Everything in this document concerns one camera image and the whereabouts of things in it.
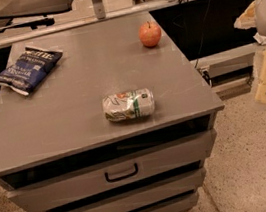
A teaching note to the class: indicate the crushed white 7up can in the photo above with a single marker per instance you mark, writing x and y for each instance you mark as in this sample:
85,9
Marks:
128,105

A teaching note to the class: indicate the red apple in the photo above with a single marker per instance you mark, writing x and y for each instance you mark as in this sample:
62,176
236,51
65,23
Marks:
150,34

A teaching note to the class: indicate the white packet on ledge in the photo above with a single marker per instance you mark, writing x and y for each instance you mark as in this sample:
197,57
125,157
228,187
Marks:
260,39

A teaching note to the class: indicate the top grey drawer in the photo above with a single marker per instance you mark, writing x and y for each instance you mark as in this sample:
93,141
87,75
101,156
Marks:
89,181

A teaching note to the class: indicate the middle grey drawer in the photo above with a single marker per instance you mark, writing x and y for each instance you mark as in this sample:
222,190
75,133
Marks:
147,195

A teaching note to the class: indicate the grey drawer cabinet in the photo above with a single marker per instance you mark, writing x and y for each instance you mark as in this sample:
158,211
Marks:
61,127

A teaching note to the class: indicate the black office chair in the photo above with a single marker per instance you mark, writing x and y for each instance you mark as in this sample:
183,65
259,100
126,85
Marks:
31,13

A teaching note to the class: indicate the blue chip bag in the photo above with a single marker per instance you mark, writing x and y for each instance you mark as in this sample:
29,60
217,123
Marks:
30,69

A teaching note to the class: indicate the black drawer handle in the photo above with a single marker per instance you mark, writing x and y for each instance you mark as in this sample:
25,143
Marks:
121,175

